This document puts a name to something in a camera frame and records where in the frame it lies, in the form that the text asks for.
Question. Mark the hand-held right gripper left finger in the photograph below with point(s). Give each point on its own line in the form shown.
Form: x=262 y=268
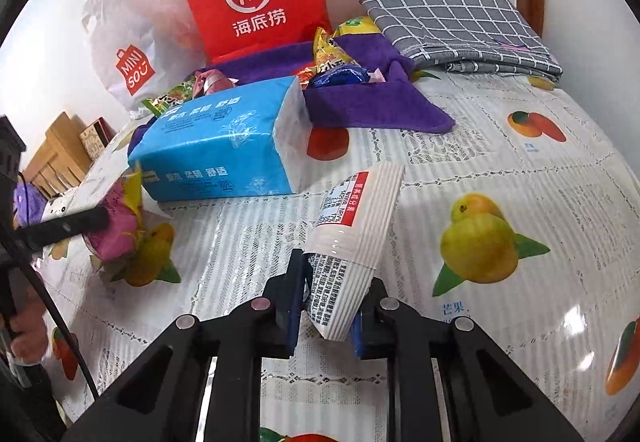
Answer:
x=294 y=307

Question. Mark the white plastic bag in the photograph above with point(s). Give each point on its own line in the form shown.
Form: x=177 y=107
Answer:
x=125 y=36

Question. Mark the purple cloth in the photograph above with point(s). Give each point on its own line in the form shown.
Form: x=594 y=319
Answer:
x=24 y=202

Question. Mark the light wooden furniture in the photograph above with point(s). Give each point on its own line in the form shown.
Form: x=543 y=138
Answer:
x=55 y=151

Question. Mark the red snack packet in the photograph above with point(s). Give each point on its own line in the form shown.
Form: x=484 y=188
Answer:
x=307 y=71

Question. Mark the blue snack packet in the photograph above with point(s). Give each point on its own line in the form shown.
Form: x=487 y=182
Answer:
x=340 y=75

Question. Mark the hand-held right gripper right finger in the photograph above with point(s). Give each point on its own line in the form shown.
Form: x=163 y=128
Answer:
x=360 y=339

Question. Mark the grey checked cloth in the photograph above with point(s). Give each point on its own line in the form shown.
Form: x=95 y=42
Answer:
x=450 y=21

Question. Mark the purple towel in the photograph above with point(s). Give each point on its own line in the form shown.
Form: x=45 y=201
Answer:
x=380 y=106

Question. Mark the white plastic device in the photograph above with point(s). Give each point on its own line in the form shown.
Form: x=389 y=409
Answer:
x=65 y=202

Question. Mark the small patterned box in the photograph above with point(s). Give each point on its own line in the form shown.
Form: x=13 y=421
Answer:
x=96 y=136

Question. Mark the yellow green snack packet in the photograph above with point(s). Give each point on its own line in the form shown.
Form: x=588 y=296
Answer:
x=360 y=25

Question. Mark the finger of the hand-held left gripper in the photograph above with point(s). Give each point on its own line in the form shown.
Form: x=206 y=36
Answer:
x=65 y=224

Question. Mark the pink foil snack packet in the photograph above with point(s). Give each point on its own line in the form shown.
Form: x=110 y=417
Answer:
x=215 y=80

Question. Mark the white striped snack packet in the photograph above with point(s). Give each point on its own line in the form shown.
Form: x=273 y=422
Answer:
x=350 y=232

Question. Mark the magenta yellow snack packet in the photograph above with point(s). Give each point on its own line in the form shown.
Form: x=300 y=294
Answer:
x=112 y=227

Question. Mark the person's left forearm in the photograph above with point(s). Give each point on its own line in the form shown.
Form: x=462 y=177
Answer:
x=35 y=402

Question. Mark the blue tissue pack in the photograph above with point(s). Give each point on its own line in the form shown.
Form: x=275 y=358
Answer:
x=210 y=146

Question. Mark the person's left hand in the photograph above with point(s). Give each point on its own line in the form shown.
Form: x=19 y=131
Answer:
x=30 y=327

